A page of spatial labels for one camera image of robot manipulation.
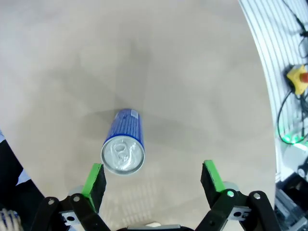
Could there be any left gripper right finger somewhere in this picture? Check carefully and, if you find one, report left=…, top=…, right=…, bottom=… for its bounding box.
left=196, top=159, right=282, bottom=231

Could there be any aluminium rail frame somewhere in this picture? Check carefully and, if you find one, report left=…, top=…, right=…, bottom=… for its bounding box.
left=238, top=0, right=308, bottom=184

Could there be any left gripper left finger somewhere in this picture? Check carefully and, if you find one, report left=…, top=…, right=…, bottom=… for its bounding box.
left=32, top=163, right=108, bottom=231

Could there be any yellow emergency stop button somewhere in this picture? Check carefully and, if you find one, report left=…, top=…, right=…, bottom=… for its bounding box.
left=286, top=64, right=308, bottom=95

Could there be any blue drink can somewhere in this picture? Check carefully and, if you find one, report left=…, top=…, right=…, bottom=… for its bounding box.
left=100, top=108, right=146, bottom=175

